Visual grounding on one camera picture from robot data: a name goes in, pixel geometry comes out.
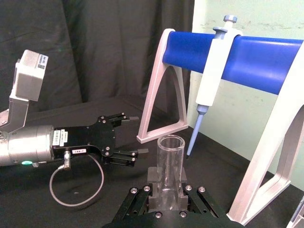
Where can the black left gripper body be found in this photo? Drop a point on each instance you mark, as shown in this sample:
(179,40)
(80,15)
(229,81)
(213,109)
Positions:
(90,137)

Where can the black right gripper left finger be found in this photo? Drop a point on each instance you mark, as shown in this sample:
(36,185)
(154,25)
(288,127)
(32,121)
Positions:
(139,202)

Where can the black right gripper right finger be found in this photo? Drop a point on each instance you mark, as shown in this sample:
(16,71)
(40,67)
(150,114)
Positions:
(199,202)

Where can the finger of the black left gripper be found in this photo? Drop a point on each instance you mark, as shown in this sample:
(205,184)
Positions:
(120,118)
(126,158)

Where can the clear glass tube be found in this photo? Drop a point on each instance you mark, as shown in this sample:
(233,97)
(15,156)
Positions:
(171,166)

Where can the white pipette with blue tip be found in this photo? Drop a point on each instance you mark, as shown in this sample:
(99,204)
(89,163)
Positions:
(216,71)

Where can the white stand with blue bar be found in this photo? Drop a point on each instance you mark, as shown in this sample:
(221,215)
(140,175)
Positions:
(261,61)

